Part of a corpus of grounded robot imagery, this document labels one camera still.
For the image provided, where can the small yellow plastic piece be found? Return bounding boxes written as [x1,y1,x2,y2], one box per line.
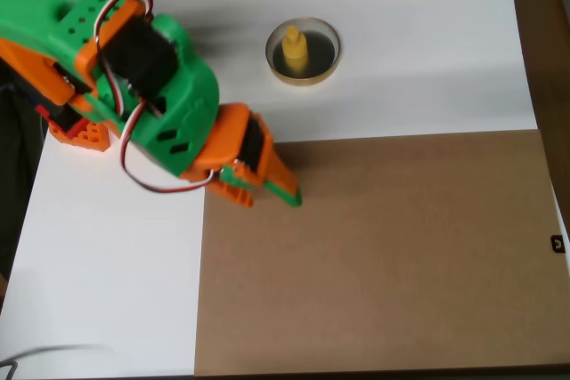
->
[281,26,310,72]

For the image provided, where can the orange robot arm base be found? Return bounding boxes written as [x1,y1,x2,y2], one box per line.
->
[34,103,111,155]

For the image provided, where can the round dish with dark bottom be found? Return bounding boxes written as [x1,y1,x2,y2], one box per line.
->
[265,17,342,87]

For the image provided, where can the brown fibreboard panel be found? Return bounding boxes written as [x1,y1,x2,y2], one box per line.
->
[194,129,570,376]

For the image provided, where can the white board sheet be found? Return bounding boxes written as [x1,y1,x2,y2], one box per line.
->
[0,0,570,376]

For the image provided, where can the red white black gripper wire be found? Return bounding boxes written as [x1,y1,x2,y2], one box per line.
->
[118,99,216,195]

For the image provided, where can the black cable loop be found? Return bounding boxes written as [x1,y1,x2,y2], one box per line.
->
[0,357,19,380]

